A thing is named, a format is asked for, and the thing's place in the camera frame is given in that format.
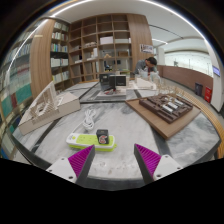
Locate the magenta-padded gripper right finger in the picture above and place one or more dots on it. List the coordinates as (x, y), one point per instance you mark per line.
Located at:
(165, 165)

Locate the flat wooden board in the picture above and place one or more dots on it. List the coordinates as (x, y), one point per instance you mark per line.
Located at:
(158, 126)

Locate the black bin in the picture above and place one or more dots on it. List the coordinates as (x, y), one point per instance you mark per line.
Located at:
(198, 89)

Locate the black charger with red print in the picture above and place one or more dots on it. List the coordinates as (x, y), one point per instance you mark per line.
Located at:
(102, 137)

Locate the wall screen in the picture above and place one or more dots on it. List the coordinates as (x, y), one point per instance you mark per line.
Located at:
(216, 70)

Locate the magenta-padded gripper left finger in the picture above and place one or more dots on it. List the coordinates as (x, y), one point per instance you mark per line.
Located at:
(63, 166)

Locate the small white building model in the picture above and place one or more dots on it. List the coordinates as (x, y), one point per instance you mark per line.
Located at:
(145, 84)

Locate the dark brown building model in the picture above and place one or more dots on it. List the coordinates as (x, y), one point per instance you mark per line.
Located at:
(163, 109)

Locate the person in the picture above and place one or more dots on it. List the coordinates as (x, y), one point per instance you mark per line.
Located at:
(142, 65)

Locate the white and green power strip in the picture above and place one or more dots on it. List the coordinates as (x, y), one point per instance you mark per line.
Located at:
(81, 141)

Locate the black box model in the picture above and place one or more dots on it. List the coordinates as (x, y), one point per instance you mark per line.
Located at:
(113, 81)

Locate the wooden wall shelf unit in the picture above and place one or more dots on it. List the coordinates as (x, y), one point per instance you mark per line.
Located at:
(135, 33)

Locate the bookcase with coloured books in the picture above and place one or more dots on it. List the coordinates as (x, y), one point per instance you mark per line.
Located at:
(18, 90)

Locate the grey model base board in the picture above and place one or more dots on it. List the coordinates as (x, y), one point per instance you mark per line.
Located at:
(111, 94)

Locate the white architectural model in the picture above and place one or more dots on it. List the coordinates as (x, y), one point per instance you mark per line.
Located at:
(61, 106)

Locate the red bin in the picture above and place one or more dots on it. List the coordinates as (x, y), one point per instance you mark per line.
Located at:
(208, 94)

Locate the thin wooden stick model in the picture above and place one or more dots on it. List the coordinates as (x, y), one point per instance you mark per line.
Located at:
(168, 88)

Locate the poster on shelf panel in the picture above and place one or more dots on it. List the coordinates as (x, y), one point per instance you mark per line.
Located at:
(146, 48)

